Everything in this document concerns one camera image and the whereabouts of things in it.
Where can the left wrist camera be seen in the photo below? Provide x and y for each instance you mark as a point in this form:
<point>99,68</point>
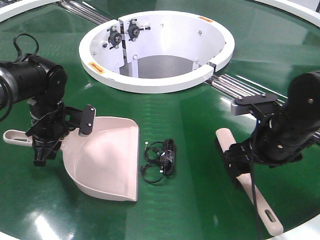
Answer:
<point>82,119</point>

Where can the orange arrow sticker front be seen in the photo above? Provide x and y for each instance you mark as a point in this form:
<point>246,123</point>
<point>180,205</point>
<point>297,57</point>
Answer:
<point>96,67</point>

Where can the pink plastic dustpan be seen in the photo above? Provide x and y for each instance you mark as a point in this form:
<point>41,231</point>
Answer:
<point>105,163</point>

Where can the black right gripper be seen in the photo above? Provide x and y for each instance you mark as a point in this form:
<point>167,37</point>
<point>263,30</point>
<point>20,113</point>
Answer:
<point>276,141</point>

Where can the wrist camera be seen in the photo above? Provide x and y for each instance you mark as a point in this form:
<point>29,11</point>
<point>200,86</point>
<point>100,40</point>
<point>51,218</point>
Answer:
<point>82,119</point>
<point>266,103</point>

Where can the steel rollers top left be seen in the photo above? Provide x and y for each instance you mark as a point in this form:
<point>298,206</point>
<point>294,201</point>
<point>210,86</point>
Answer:
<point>84,11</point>

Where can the left black bearing mount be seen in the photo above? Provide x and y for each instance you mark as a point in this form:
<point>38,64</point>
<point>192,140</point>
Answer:
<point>115,37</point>

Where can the right black bearing mount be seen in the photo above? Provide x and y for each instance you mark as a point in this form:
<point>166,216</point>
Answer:
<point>134,30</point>

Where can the white outer rim right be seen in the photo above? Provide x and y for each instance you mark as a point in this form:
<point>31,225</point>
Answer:
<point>304,13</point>

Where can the white outer rim left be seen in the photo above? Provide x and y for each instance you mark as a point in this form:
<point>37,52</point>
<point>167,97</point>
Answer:
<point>12,9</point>

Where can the black bearing mount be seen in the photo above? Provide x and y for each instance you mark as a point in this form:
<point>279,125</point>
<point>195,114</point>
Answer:
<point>134,30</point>
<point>115,37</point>

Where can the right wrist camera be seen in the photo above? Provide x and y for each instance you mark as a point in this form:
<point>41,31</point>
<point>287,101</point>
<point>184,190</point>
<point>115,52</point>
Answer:
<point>266,103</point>

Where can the white central ring housing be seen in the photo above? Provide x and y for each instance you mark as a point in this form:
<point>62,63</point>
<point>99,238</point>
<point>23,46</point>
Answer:
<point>180,51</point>

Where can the pink hand brush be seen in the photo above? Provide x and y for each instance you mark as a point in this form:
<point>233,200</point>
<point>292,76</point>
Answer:
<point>263,210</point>

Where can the white rim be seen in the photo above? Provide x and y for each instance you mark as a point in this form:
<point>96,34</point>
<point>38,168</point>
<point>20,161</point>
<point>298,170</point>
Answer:
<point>304,13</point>
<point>12,9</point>

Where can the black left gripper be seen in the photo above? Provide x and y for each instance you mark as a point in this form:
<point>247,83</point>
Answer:
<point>47,130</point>

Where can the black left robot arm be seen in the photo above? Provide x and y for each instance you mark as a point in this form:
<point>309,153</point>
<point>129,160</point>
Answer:
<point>42,83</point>

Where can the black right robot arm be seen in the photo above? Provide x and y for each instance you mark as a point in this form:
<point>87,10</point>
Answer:
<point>303,102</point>

